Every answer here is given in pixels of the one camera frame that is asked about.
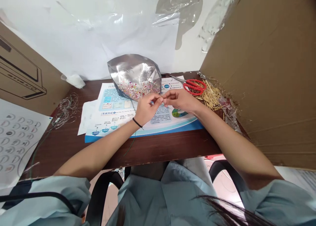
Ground white paper sheet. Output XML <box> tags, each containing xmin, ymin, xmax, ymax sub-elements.
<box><xmin>77</xmin><ymin>100</ymin><xmax>102</xmax><ymax>136</ymax></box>

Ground blue printed poster sheet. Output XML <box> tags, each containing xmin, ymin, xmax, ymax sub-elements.
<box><xmin>85</xmin><ymin>75</ymin><xmax>206</xmax><ymax>144</ymax></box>

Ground black chair armrest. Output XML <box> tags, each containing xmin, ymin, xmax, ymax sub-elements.
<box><xmin>86</xmin><ymin>171</ymin><xmax>125</xmax><ymax>226</ymax></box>
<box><xmin>209</xmin><ymin>159</ymin><xmax>248</xmax><ymax>203</ymax></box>

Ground person's body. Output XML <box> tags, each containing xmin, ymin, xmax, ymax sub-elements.
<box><xmin>0</xmin><ymin>160</ymin><xmax>316</xmax><ymax>226</ymax></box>

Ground printed cardboard box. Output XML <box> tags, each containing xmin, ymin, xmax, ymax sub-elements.
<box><xmin>0</xmin><ymin>22</ymin><xmax>73</xmax><ymax>116</ymax></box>

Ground pile of gold pins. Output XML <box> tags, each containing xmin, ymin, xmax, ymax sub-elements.
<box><xmin>194</xmin><ymin>79</ymin><xmax>226</xmax><ymax>121</ymax></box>

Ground person's right hand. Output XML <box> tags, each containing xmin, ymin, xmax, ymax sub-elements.
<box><xmin>163</xmin><ymin>89</ymin><xmax>200</xmax><ymax>115</ymax></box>

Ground plain brown cardboard panel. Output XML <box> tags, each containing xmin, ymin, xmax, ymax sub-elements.
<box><xmin>198</xmin><ymin>0</ymin><xmax>316</xmax><ymax>173</ymax></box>

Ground pile of small coloured beads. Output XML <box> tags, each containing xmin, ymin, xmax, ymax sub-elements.
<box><xmin>116</xmin><ymin>78</ymin><xmax>162</xmax><ymax>100</ymax></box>

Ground clear plastic film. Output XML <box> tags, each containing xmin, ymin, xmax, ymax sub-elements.
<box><xmin>198</xmin><ymin>0</ymin><xmax>244</xmax><ymax>53</ymax></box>

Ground silver foil bag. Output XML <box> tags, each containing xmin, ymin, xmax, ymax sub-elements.
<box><xmin>107</xmin><ymin>54</ymin><xmax>163</xmax><ymax>102</ymax></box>

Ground red handled scissors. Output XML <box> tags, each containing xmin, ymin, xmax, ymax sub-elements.
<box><xmin>169</xmin><ymin>74</ymin><xmax>207</xmax><ymax>96</ymax></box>

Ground white plastic cup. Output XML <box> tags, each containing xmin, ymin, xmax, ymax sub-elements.
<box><xmin>61</xmin><ymin>73</ymin><xmax>86</xmax><ymax>90</ymax></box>

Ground white sheet with round logos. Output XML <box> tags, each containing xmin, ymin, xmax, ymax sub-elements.
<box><xmin>0</xmin><ymin>97</ymin><xmax>53</xmax><ymax>190</ymax></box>

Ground black curved bar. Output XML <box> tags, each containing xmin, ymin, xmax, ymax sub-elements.
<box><xmin>0</xmin><ymin>191</ymin><xmax>78</xmax><ymax>218</ymax></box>

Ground person's left hand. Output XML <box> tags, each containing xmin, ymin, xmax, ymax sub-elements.
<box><xmin>134</xmin><ymin>92</ymin><xmax>163</xmax><ymax>127</ymax></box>

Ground coil of thin silver wire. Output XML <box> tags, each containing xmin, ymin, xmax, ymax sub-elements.
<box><xmin>50</xmin><ymin>92</ymin><xmax>80</xmax><ymax>130</ymax></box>

